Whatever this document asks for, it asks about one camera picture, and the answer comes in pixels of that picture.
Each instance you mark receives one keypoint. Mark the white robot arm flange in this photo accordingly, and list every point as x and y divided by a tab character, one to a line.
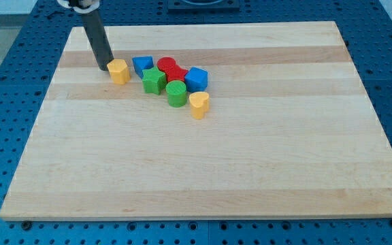
80	6

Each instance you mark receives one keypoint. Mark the blue cube block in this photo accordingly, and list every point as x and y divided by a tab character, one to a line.
196	80

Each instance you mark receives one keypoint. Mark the yellow heart block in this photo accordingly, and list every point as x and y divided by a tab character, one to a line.
200	104

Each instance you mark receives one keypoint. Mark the green cylinder block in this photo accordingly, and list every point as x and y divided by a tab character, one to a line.
176	93

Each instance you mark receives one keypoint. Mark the red star block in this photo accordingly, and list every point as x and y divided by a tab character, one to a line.
176	73

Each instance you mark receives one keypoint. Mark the green star block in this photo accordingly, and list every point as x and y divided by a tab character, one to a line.
154	80

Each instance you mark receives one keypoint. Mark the red cylinder block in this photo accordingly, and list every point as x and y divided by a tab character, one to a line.
166	63

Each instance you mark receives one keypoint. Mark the blue triangular block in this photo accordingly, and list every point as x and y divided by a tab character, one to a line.
141	63

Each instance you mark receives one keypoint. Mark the light wooden board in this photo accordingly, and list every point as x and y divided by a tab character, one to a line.
291	132

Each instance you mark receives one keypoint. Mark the yellow hexagon block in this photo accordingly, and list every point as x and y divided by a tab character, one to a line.
119	71

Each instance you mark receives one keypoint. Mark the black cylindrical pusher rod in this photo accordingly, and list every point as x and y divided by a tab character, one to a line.
98	39

